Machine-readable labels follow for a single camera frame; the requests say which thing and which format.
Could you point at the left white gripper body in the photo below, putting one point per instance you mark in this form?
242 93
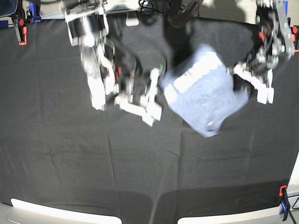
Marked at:
263 84

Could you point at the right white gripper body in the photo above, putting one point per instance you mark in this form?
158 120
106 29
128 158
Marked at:
146 107

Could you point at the blue grey t-shirt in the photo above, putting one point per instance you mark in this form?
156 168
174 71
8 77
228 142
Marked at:
201 91

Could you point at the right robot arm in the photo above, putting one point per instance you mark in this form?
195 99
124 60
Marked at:
108 85

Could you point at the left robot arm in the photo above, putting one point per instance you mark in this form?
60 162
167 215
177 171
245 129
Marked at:
277 44

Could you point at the red clamp right edge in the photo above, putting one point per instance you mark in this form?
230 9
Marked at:
295 37

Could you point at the red clamp edge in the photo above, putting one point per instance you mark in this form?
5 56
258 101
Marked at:
21 31
295 37

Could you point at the black table cloth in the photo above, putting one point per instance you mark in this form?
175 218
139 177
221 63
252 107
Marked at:
57 150

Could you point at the blue clamp bottom right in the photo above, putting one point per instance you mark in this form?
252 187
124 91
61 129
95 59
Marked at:
284 202

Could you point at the blue clamp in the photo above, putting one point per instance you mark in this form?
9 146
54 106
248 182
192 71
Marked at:
33 11
284 202

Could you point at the red clamp left edge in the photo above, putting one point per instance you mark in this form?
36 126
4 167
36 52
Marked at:
21 31

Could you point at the blue clamp top left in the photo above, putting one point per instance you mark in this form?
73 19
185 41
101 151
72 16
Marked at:
33 11

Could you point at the white bracket top centre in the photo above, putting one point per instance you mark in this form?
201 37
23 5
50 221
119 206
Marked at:
132 19

